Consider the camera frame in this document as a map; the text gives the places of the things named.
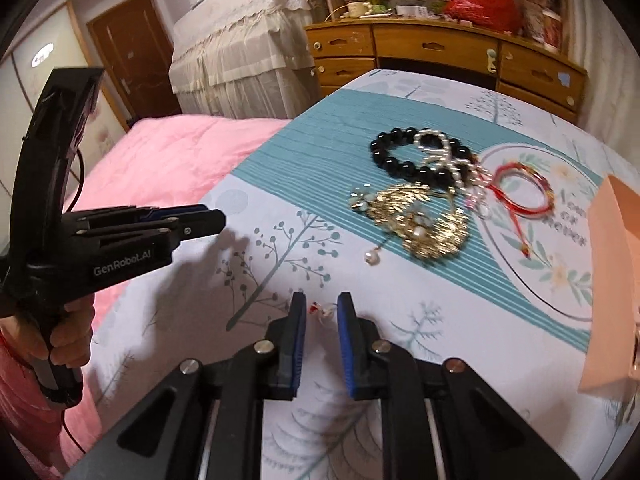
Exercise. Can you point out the brown wooden door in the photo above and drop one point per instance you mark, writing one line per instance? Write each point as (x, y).
(135, 55)

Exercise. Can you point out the white mug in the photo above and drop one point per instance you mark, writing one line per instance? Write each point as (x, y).
(356, 9)

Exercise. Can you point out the small red white earring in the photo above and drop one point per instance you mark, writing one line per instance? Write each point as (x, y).
(316, 309)

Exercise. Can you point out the pink plastic box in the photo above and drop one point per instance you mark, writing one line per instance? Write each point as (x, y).
(611, 285)

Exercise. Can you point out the red white patterned canister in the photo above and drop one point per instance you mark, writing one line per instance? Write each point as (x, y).
(547, 25)

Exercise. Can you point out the wooden desk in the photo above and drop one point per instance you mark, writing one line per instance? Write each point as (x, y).
(440, 42)

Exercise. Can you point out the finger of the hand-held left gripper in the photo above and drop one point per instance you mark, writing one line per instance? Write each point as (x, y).
(200, 222)
(165, 211)

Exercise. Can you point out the white lace furniture cover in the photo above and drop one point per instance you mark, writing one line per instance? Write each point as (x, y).
(240, 35)

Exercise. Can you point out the person's left forearm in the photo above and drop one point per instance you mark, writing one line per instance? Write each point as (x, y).
(20, 400)

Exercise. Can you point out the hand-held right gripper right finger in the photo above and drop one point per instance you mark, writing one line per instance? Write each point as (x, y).
(345, 345)

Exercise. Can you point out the person's left hand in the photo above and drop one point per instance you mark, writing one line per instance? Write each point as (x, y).
(75, 330)

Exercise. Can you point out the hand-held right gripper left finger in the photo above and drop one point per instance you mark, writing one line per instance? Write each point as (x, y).
(299, 342)

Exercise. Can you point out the white curtain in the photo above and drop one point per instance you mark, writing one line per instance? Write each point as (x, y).
(605, 60)

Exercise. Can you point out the small white box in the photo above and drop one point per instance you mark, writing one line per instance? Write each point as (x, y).
(412, 10)

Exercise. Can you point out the pink blanket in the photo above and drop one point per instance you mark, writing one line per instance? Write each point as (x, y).
(165, 160)

